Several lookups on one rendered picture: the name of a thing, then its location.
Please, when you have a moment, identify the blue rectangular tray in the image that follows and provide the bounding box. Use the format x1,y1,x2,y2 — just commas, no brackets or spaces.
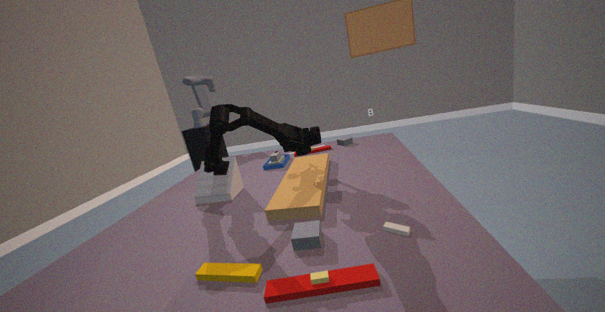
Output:
263,154,290,170

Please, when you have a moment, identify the red flat bar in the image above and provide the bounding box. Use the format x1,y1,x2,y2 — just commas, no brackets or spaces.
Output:
264,263,380,304
294,145,331,157

